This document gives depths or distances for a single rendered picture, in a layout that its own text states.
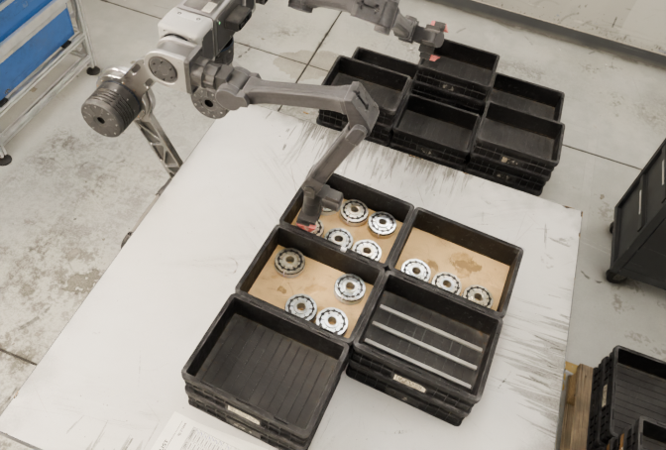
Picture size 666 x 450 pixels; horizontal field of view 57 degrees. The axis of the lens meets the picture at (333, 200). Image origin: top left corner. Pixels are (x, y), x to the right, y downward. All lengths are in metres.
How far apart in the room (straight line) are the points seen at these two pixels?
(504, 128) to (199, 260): 1.75
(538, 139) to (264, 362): 1.94
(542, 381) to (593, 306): 1.21
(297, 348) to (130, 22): 3.08
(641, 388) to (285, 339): 1.60
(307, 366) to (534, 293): 0.93
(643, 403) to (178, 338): 1.88
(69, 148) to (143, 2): 1.43
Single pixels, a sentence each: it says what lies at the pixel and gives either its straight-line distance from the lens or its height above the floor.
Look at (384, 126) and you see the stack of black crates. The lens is 3.10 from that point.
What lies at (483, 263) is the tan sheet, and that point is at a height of 0.83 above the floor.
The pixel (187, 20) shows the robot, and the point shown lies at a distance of 1.86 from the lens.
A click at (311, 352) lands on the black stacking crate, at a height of 0.83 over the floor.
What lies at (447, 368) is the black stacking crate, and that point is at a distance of 2.01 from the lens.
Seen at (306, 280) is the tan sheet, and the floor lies 0.83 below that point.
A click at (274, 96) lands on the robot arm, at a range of 1.69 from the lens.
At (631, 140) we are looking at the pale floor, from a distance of 4.38.
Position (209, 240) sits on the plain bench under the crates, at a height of 0.70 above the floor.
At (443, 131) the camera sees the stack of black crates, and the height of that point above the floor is 0.38.
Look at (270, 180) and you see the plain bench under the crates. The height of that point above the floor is 0.70.
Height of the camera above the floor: 2.60
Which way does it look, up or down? 51 degrees down
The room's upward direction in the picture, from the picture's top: 9 degrees clockwise
